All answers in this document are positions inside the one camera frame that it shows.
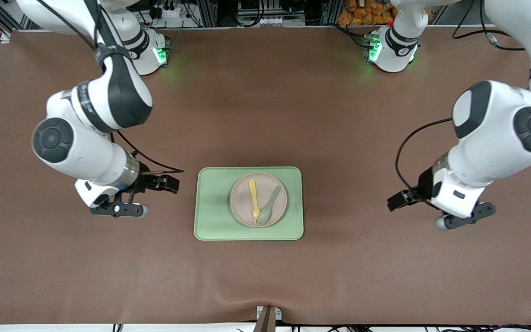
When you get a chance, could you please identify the white power strip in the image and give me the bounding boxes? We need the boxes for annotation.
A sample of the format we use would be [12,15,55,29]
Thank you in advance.
[148,4,188,20]

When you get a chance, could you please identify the pale green plastic spoon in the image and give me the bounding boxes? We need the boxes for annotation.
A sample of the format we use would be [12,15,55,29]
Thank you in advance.
[257,185,282,225]

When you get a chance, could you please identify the metal table clamp bracket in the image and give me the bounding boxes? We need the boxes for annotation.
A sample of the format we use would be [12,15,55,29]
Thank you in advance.
[253,305,283,332]

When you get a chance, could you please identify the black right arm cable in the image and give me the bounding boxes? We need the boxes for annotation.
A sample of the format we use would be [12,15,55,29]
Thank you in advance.
[37,0,184,174]

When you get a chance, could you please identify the white terminal block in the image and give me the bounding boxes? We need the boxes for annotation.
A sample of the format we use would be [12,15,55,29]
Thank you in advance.
[237,16,306,27]

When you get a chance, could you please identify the orange packaged goods pile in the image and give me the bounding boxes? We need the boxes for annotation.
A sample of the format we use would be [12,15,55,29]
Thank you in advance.
[338,0,397,26]

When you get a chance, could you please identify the light green rectangular tray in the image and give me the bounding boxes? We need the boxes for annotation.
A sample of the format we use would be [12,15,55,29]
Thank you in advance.
[194,166,304,241]

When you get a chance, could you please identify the yellow plastic fork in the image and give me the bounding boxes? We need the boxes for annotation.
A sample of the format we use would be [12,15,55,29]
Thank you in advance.
[248,179,262,225]

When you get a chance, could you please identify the round beige plate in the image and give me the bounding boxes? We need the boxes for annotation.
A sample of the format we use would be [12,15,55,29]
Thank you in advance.
[230,172,289,228]

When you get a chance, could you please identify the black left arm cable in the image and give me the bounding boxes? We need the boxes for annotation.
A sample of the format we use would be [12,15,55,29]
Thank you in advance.
[395,0,526,206]

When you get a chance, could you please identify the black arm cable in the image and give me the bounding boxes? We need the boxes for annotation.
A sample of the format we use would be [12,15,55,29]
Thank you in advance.
[37,0,184,174]
[395,0,526,206]

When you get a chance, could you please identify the brown table mat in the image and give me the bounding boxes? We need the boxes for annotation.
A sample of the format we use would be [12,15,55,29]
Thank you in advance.
[0,25,531,326]

